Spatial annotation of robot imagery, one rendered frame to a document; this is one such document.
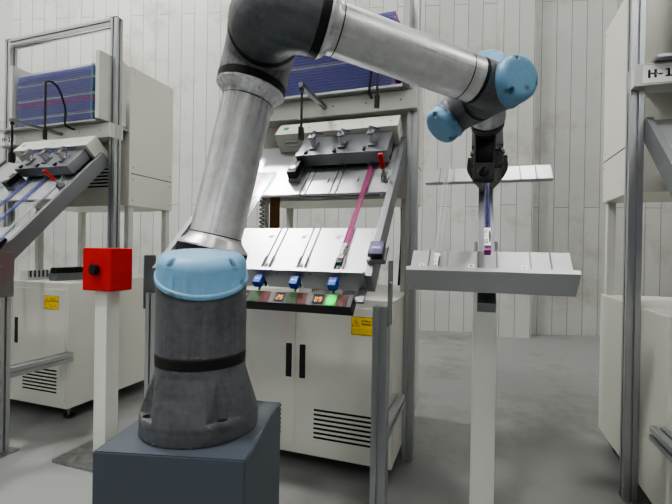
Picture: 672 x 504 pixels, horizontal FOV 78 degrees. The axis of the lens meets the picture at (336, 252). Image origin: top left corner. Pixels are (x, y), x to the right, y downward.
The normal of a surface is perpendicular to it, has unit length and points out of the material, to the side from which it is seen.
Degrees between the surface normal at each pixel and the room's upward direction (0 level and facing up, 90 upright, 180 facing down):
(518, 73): 90
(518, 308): 90
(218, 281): 87
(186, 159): 90
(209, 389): 72
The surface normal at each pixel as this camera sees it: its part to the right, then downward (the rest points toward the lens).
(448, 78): 0.09, 0.70
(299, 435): -0.32, 0.00
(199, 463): -0.09, 0.00
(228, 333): 0.77, 0.01
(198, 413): 0.25, -0.29
